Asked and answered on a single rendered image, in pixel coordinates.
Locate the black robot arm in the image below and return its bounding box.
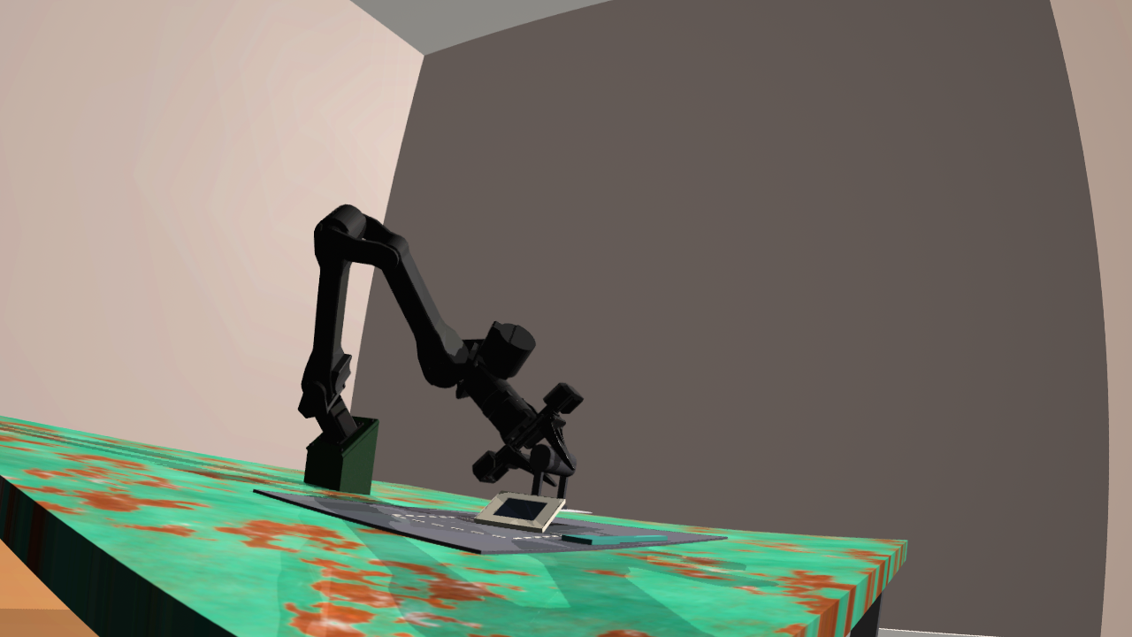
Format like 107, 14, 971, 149
298, 204, 535, 446

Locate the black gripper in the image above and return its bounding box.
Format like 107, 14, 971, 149
472, 384, 584, 484

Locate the cream square tile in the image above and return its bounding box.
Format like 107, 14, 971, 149
474, 491, 565, 533

